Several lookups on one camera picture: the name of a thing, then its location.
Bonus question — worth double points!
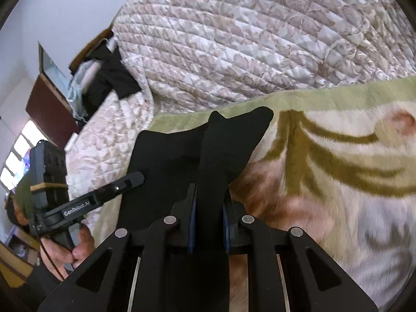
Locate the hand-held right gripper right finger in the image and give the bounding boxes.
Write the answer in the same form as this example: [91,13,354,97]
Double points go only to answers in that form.
[222,198,379,312]

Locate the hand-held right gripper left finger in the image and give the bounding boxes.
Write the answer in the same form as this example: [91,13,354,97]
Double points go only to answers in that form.
[37,184,199,312]

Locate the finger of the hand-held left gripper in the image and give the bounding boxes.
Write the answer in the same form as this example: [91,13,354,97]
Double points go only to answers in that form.
[94,171,145,203]

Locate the black pants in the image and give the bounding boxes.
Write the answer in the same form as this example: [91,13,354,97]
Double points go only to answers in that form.
[117,107,274,312]

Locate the person's left forearm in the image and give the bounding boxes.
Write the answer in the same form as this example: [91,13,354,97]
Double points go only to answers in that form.
[18,258,67,312]

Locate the person's left hand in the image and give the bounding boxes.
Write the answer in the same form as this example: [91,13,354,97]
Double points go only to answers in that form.
[49,223,97,281]

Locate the bright window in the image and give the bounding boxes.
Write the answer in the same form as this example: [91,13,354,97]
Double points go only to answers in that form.
[0,120,40,192]

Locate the person's head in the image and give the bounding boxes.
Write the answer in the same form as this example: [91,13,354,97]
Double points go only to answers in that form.
[5,175,38,232]

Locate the dark brown wooden cabinet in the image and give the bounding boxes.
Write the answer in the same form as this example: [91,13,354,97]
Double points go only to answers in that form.
[25,72,80,151]

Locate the grey white cloth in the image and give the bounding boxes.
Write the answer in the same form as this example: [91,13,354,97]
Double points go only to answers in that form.
[67,59,99,121]

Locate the light wooden furniture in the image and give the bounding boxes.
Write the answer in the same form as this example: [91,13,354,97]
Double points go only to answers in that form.
[0,240,37,287]

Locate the black garment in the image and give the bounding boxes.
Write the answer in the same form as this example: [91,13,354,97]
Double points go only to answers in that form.
[85,44,142,111]

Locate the floral fleece blanket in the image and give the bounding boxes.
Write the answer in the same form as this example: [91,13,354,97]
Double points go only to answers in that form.
[97,76,416,312]

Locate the wooden headboard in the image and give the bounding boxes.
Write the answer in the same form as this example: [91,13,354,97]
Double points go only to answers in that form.
[69,28,115,69]

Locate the beige quilted bedspread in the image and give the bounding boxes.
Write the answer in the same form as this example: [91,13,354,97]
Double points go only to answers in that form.
[64,0,416,217]

